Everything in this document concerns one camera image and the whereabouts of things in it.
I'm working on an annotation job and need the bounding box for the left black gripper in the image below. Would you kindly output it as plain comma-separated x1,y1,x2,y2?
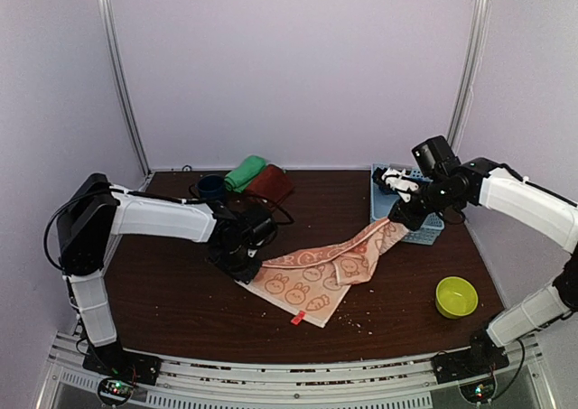
211,242,263,284

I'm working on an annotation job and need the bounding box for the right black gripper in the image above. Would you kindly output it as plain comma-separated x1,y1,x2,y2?
388,176,461,231

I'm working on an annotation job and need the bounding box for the light blue plastic basket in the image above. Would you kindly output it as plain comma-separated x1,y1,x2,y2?
369,163,444,246

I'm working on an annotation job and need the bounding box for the orange patterned towel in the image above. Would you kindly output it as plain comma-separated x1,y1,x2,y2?
242,218,408,328

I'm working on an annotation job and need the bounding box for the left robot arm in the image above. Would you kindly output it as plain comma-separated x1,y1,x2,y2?
42,172,278,376

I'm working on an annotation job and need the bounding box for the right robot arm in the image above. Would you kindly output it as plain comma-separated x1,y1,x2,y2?
374,135,577,375

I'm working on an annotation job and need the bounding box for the dark blue mug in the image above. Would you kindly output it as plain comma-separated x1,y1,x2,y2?
194,174,226,201

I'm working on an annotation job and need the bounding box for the green rolled towel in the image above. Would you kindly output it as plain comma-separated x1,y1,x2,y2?
225,155,267,193

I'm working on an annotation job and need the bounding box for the brown rolled towel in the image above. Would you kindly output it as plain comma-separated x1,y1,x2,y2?
243,164,294,209

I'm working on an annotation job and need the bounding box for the yellow-green bowl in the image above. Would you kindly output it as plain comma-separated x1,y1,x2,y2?
435,276,479,320

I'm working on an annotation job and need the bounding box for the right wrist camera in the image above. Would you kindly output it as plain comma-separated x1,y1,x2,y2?
372,167,420,202

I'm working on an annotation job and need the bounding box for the front aluminium rail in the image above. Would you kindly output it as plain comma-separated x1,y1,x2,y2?
44,340,547,409

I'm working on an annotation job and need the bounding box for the right aluminium frame post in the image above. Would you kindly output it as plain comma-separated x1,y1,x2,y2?
446,0,491,153

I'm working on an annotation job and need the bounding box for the aluminium frame post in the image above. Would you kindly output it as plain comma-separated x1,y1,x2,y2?
98,0,152,177
446,0,491,153

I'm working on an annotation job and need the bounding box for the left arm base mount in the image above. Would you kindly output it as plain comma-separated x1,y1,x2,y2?
82,351,162,406

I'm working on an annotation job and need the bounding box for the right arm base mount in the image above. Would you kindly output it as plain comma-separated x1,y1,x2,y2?
431,348,509,405

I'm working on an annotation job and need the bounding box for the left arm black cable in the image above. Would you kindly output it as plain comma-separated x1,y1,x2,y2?
44,187,295,270

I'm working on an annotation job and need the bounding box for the left aluminium frame post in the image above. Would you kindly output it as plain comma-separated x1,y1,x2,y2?
98,0,152,177

